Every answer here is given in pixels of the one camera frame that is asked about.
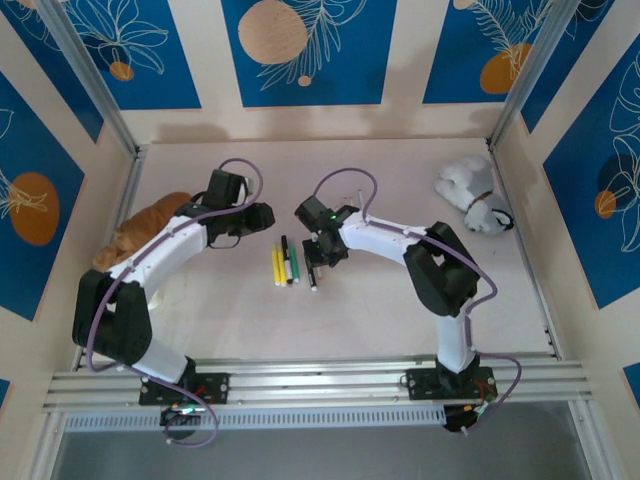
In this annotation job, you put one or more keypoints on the aluminium frame post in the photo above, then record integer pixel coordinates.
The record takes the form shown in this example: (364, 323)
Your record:
(536, 65)
(86, 65)

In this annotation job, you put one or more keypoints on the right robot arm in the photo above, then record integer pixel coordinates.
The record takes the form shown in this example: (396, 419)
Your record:
(380, 237)

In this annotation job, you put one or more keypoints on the black controller board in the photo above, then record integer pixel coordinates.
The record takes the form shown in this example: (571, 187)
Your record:
(180, 414)
(460, 420)

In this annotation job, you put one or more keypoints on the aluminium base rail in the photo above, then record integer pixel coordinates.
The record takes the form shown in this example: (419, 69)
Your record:
(325, 385)

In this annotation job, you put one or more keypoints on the brown plush toy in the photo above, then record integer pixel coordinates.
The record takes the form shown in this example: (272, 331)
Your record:
(140, 225)

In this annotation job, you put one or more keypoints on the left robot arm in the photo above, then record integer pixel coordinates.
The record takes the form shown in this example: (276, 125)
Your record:
(165, 250)

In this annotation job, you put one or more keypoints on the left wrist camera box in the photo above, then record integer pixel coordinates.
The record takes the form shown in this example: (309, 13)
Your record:
(245, 189)

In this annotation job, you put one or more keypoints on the yellow highlighter pen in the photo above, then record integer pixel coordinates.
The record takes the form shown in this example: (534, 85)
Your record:
(281, 270)
(275, 265)

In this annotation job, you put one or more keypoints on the black whiteboard marker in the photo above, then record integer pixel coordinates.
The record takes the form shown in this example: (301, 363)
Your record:
(284, 242)

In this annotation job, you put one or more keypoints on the white grey plush dog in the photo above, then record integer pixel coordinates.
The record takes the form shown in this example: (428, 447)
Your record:
(465, 175)

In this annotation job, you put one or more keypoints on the white black marker pen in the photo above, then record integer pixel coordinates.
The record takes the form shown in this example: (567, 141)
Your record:
(313, 280)

